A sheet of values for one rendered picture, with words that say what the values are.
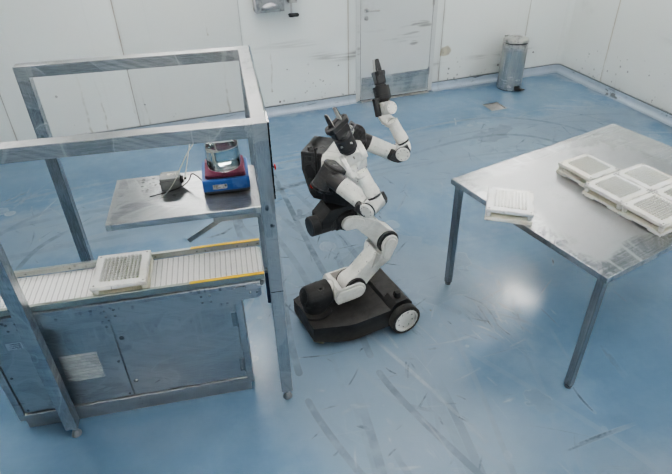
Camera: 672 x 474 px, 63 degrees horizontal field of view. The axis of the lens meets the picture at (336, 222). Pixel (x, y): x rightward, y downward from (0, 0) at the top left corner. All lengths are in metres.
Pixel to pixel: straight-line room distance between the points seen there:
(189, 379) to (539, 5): 6.08
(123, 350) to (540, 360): 2.29
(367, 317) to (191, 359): 1.04
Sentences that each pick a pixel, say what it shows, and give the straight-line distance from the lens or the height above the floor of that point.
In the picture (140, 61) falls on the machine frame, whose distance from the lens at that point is 3.08.
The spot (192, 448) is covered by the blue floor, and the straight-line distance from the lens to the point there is 3.06.
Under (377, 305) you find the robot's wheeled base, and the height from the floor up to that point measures 0.17.
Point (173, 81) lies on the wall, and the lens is 6.11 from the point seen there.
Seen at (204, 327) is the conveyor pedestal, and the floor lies 0.52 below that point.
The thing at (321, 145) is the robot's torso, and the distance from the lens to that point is 2.87.
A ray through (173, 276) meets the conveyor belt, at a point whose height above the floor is 0.82.
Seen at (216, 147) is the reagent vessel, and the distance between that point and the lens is 2.34.
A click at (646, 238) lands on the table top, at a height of 0.82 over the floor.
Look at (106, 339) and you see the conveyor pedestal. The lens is 2.92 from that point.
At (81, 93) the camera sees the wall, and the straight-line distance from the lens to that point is 6.14.
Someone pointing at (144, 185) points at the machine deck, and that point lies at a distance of 2.59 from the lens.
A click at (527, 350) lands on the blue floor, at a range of 3.52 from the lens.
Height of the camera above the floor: 2.47
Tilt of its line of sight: 34 degrees down
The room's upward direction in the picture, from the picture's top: 1 degrees counter-clockwise
